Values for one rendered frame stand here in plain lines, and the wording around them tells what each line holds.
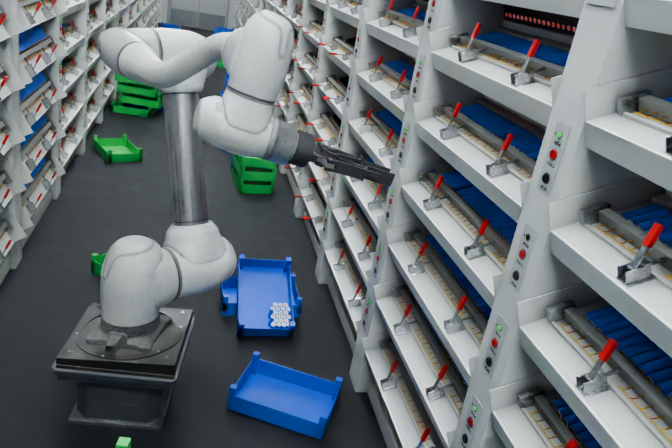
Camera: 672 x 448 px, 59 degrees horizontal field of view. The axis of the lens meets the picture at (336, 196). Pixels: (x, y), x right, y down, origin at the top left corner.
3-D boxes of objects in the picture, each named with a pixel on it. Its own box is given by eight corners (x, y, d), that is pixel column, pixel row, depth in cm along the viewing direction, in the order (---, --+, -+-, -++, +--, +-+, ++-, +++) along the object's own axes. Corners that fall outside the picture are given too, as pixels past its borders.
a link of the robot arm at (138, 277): (90, 308, 166) (89, 235, 160) (151, 293, 178) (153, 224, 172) (115, 334, 155) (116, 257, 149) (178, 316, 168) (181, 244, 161)
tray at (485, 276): (497, 316, 117) (492, 276, 113) (403, 199, 172) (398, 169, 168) (591, 287, 119) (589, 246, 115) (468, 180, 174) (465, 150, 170)
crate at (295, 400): (226, 409, 178) (229, 387, 175) (252, 370, 197) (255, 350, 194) (321, 440, 173) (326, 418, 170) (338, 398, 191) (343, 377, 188)
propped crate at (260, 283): (291, 337, 218) (295, 326, 212) (236, 335, 213) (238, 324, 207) (287, 268, 237) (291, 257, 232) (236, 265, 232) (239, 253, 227)
